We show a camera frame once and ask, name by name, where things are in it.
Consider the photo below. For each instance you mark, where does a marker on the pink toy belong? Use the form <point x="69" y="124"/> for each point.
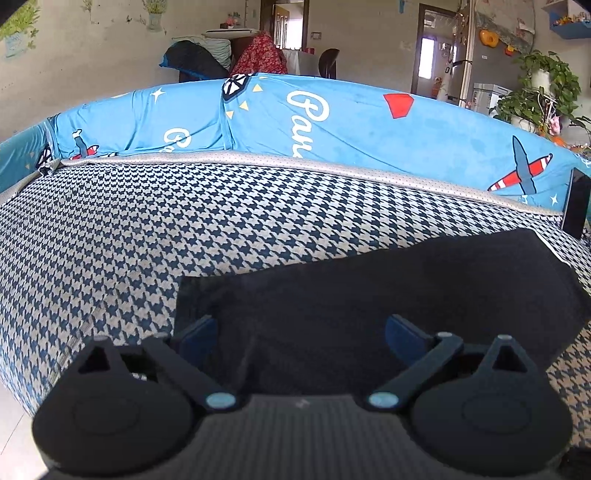
<point x="555" y="124"/>

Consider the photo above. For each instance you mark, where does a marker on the brown wooden door frame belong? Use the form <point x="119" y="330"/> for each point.
<point x="415" y="50"/>
<point x="264" y="23"/>

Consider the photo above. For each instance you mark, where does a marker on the houndstooth sofa cushion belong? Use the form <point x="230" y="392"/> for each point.
<point x="161" y="230"/>

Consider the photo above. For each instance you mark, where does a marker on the green plant wall sticker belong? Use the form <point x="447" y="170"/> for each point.
<point x="18" y="27"/>

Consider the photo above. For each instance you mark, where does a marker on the white appliance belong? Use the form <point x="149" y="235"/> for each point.
<point x="489" y="97"/>

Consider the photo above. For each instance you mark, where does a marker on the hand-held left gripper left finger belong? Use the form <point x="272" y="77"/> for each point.
<point x="198" y="337"/>

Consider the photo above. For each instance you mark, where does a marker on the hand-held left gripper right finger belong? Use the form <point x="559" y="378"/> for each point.
<point x="406" y="337"/>

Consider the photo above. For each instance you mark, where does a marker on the lavender pot wall sticker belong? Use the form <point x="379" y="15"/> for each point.
<point x="154" y="16"/>

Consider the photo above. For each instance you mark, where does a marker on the grey refrigerator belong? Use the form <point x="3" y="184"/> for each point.
<point x="489" y="69"/>

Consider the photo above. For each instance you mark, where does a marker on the potted green plant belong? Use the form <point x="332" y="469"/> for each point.
<point x="517" y="106"/>

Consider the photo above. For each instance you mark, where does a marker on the potted pothos in white pot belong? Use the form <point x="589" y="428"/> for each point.
<point x="558" y="74"/>

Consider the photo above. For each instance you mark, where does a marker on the table with white cloth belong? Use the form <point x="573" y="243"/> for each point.
<point x="300" y="62"/>

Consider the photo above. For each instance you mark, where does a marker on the orange fruit-shaped decoration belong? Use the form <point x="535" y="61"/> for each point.
<point x="488" y="38"/>

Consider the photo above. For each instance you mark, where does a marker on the black shirt with red print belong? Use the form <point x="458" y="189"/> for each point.
<point x="369" y="286"/>

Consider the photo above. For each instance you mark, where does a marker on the blue wall shelf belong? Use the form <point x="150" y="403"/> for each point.
<point x="572" y="27"/>

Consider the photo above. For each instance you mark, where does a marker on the dark dining chair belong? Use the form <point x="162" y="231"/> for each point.
<point x="328" y="63"/>

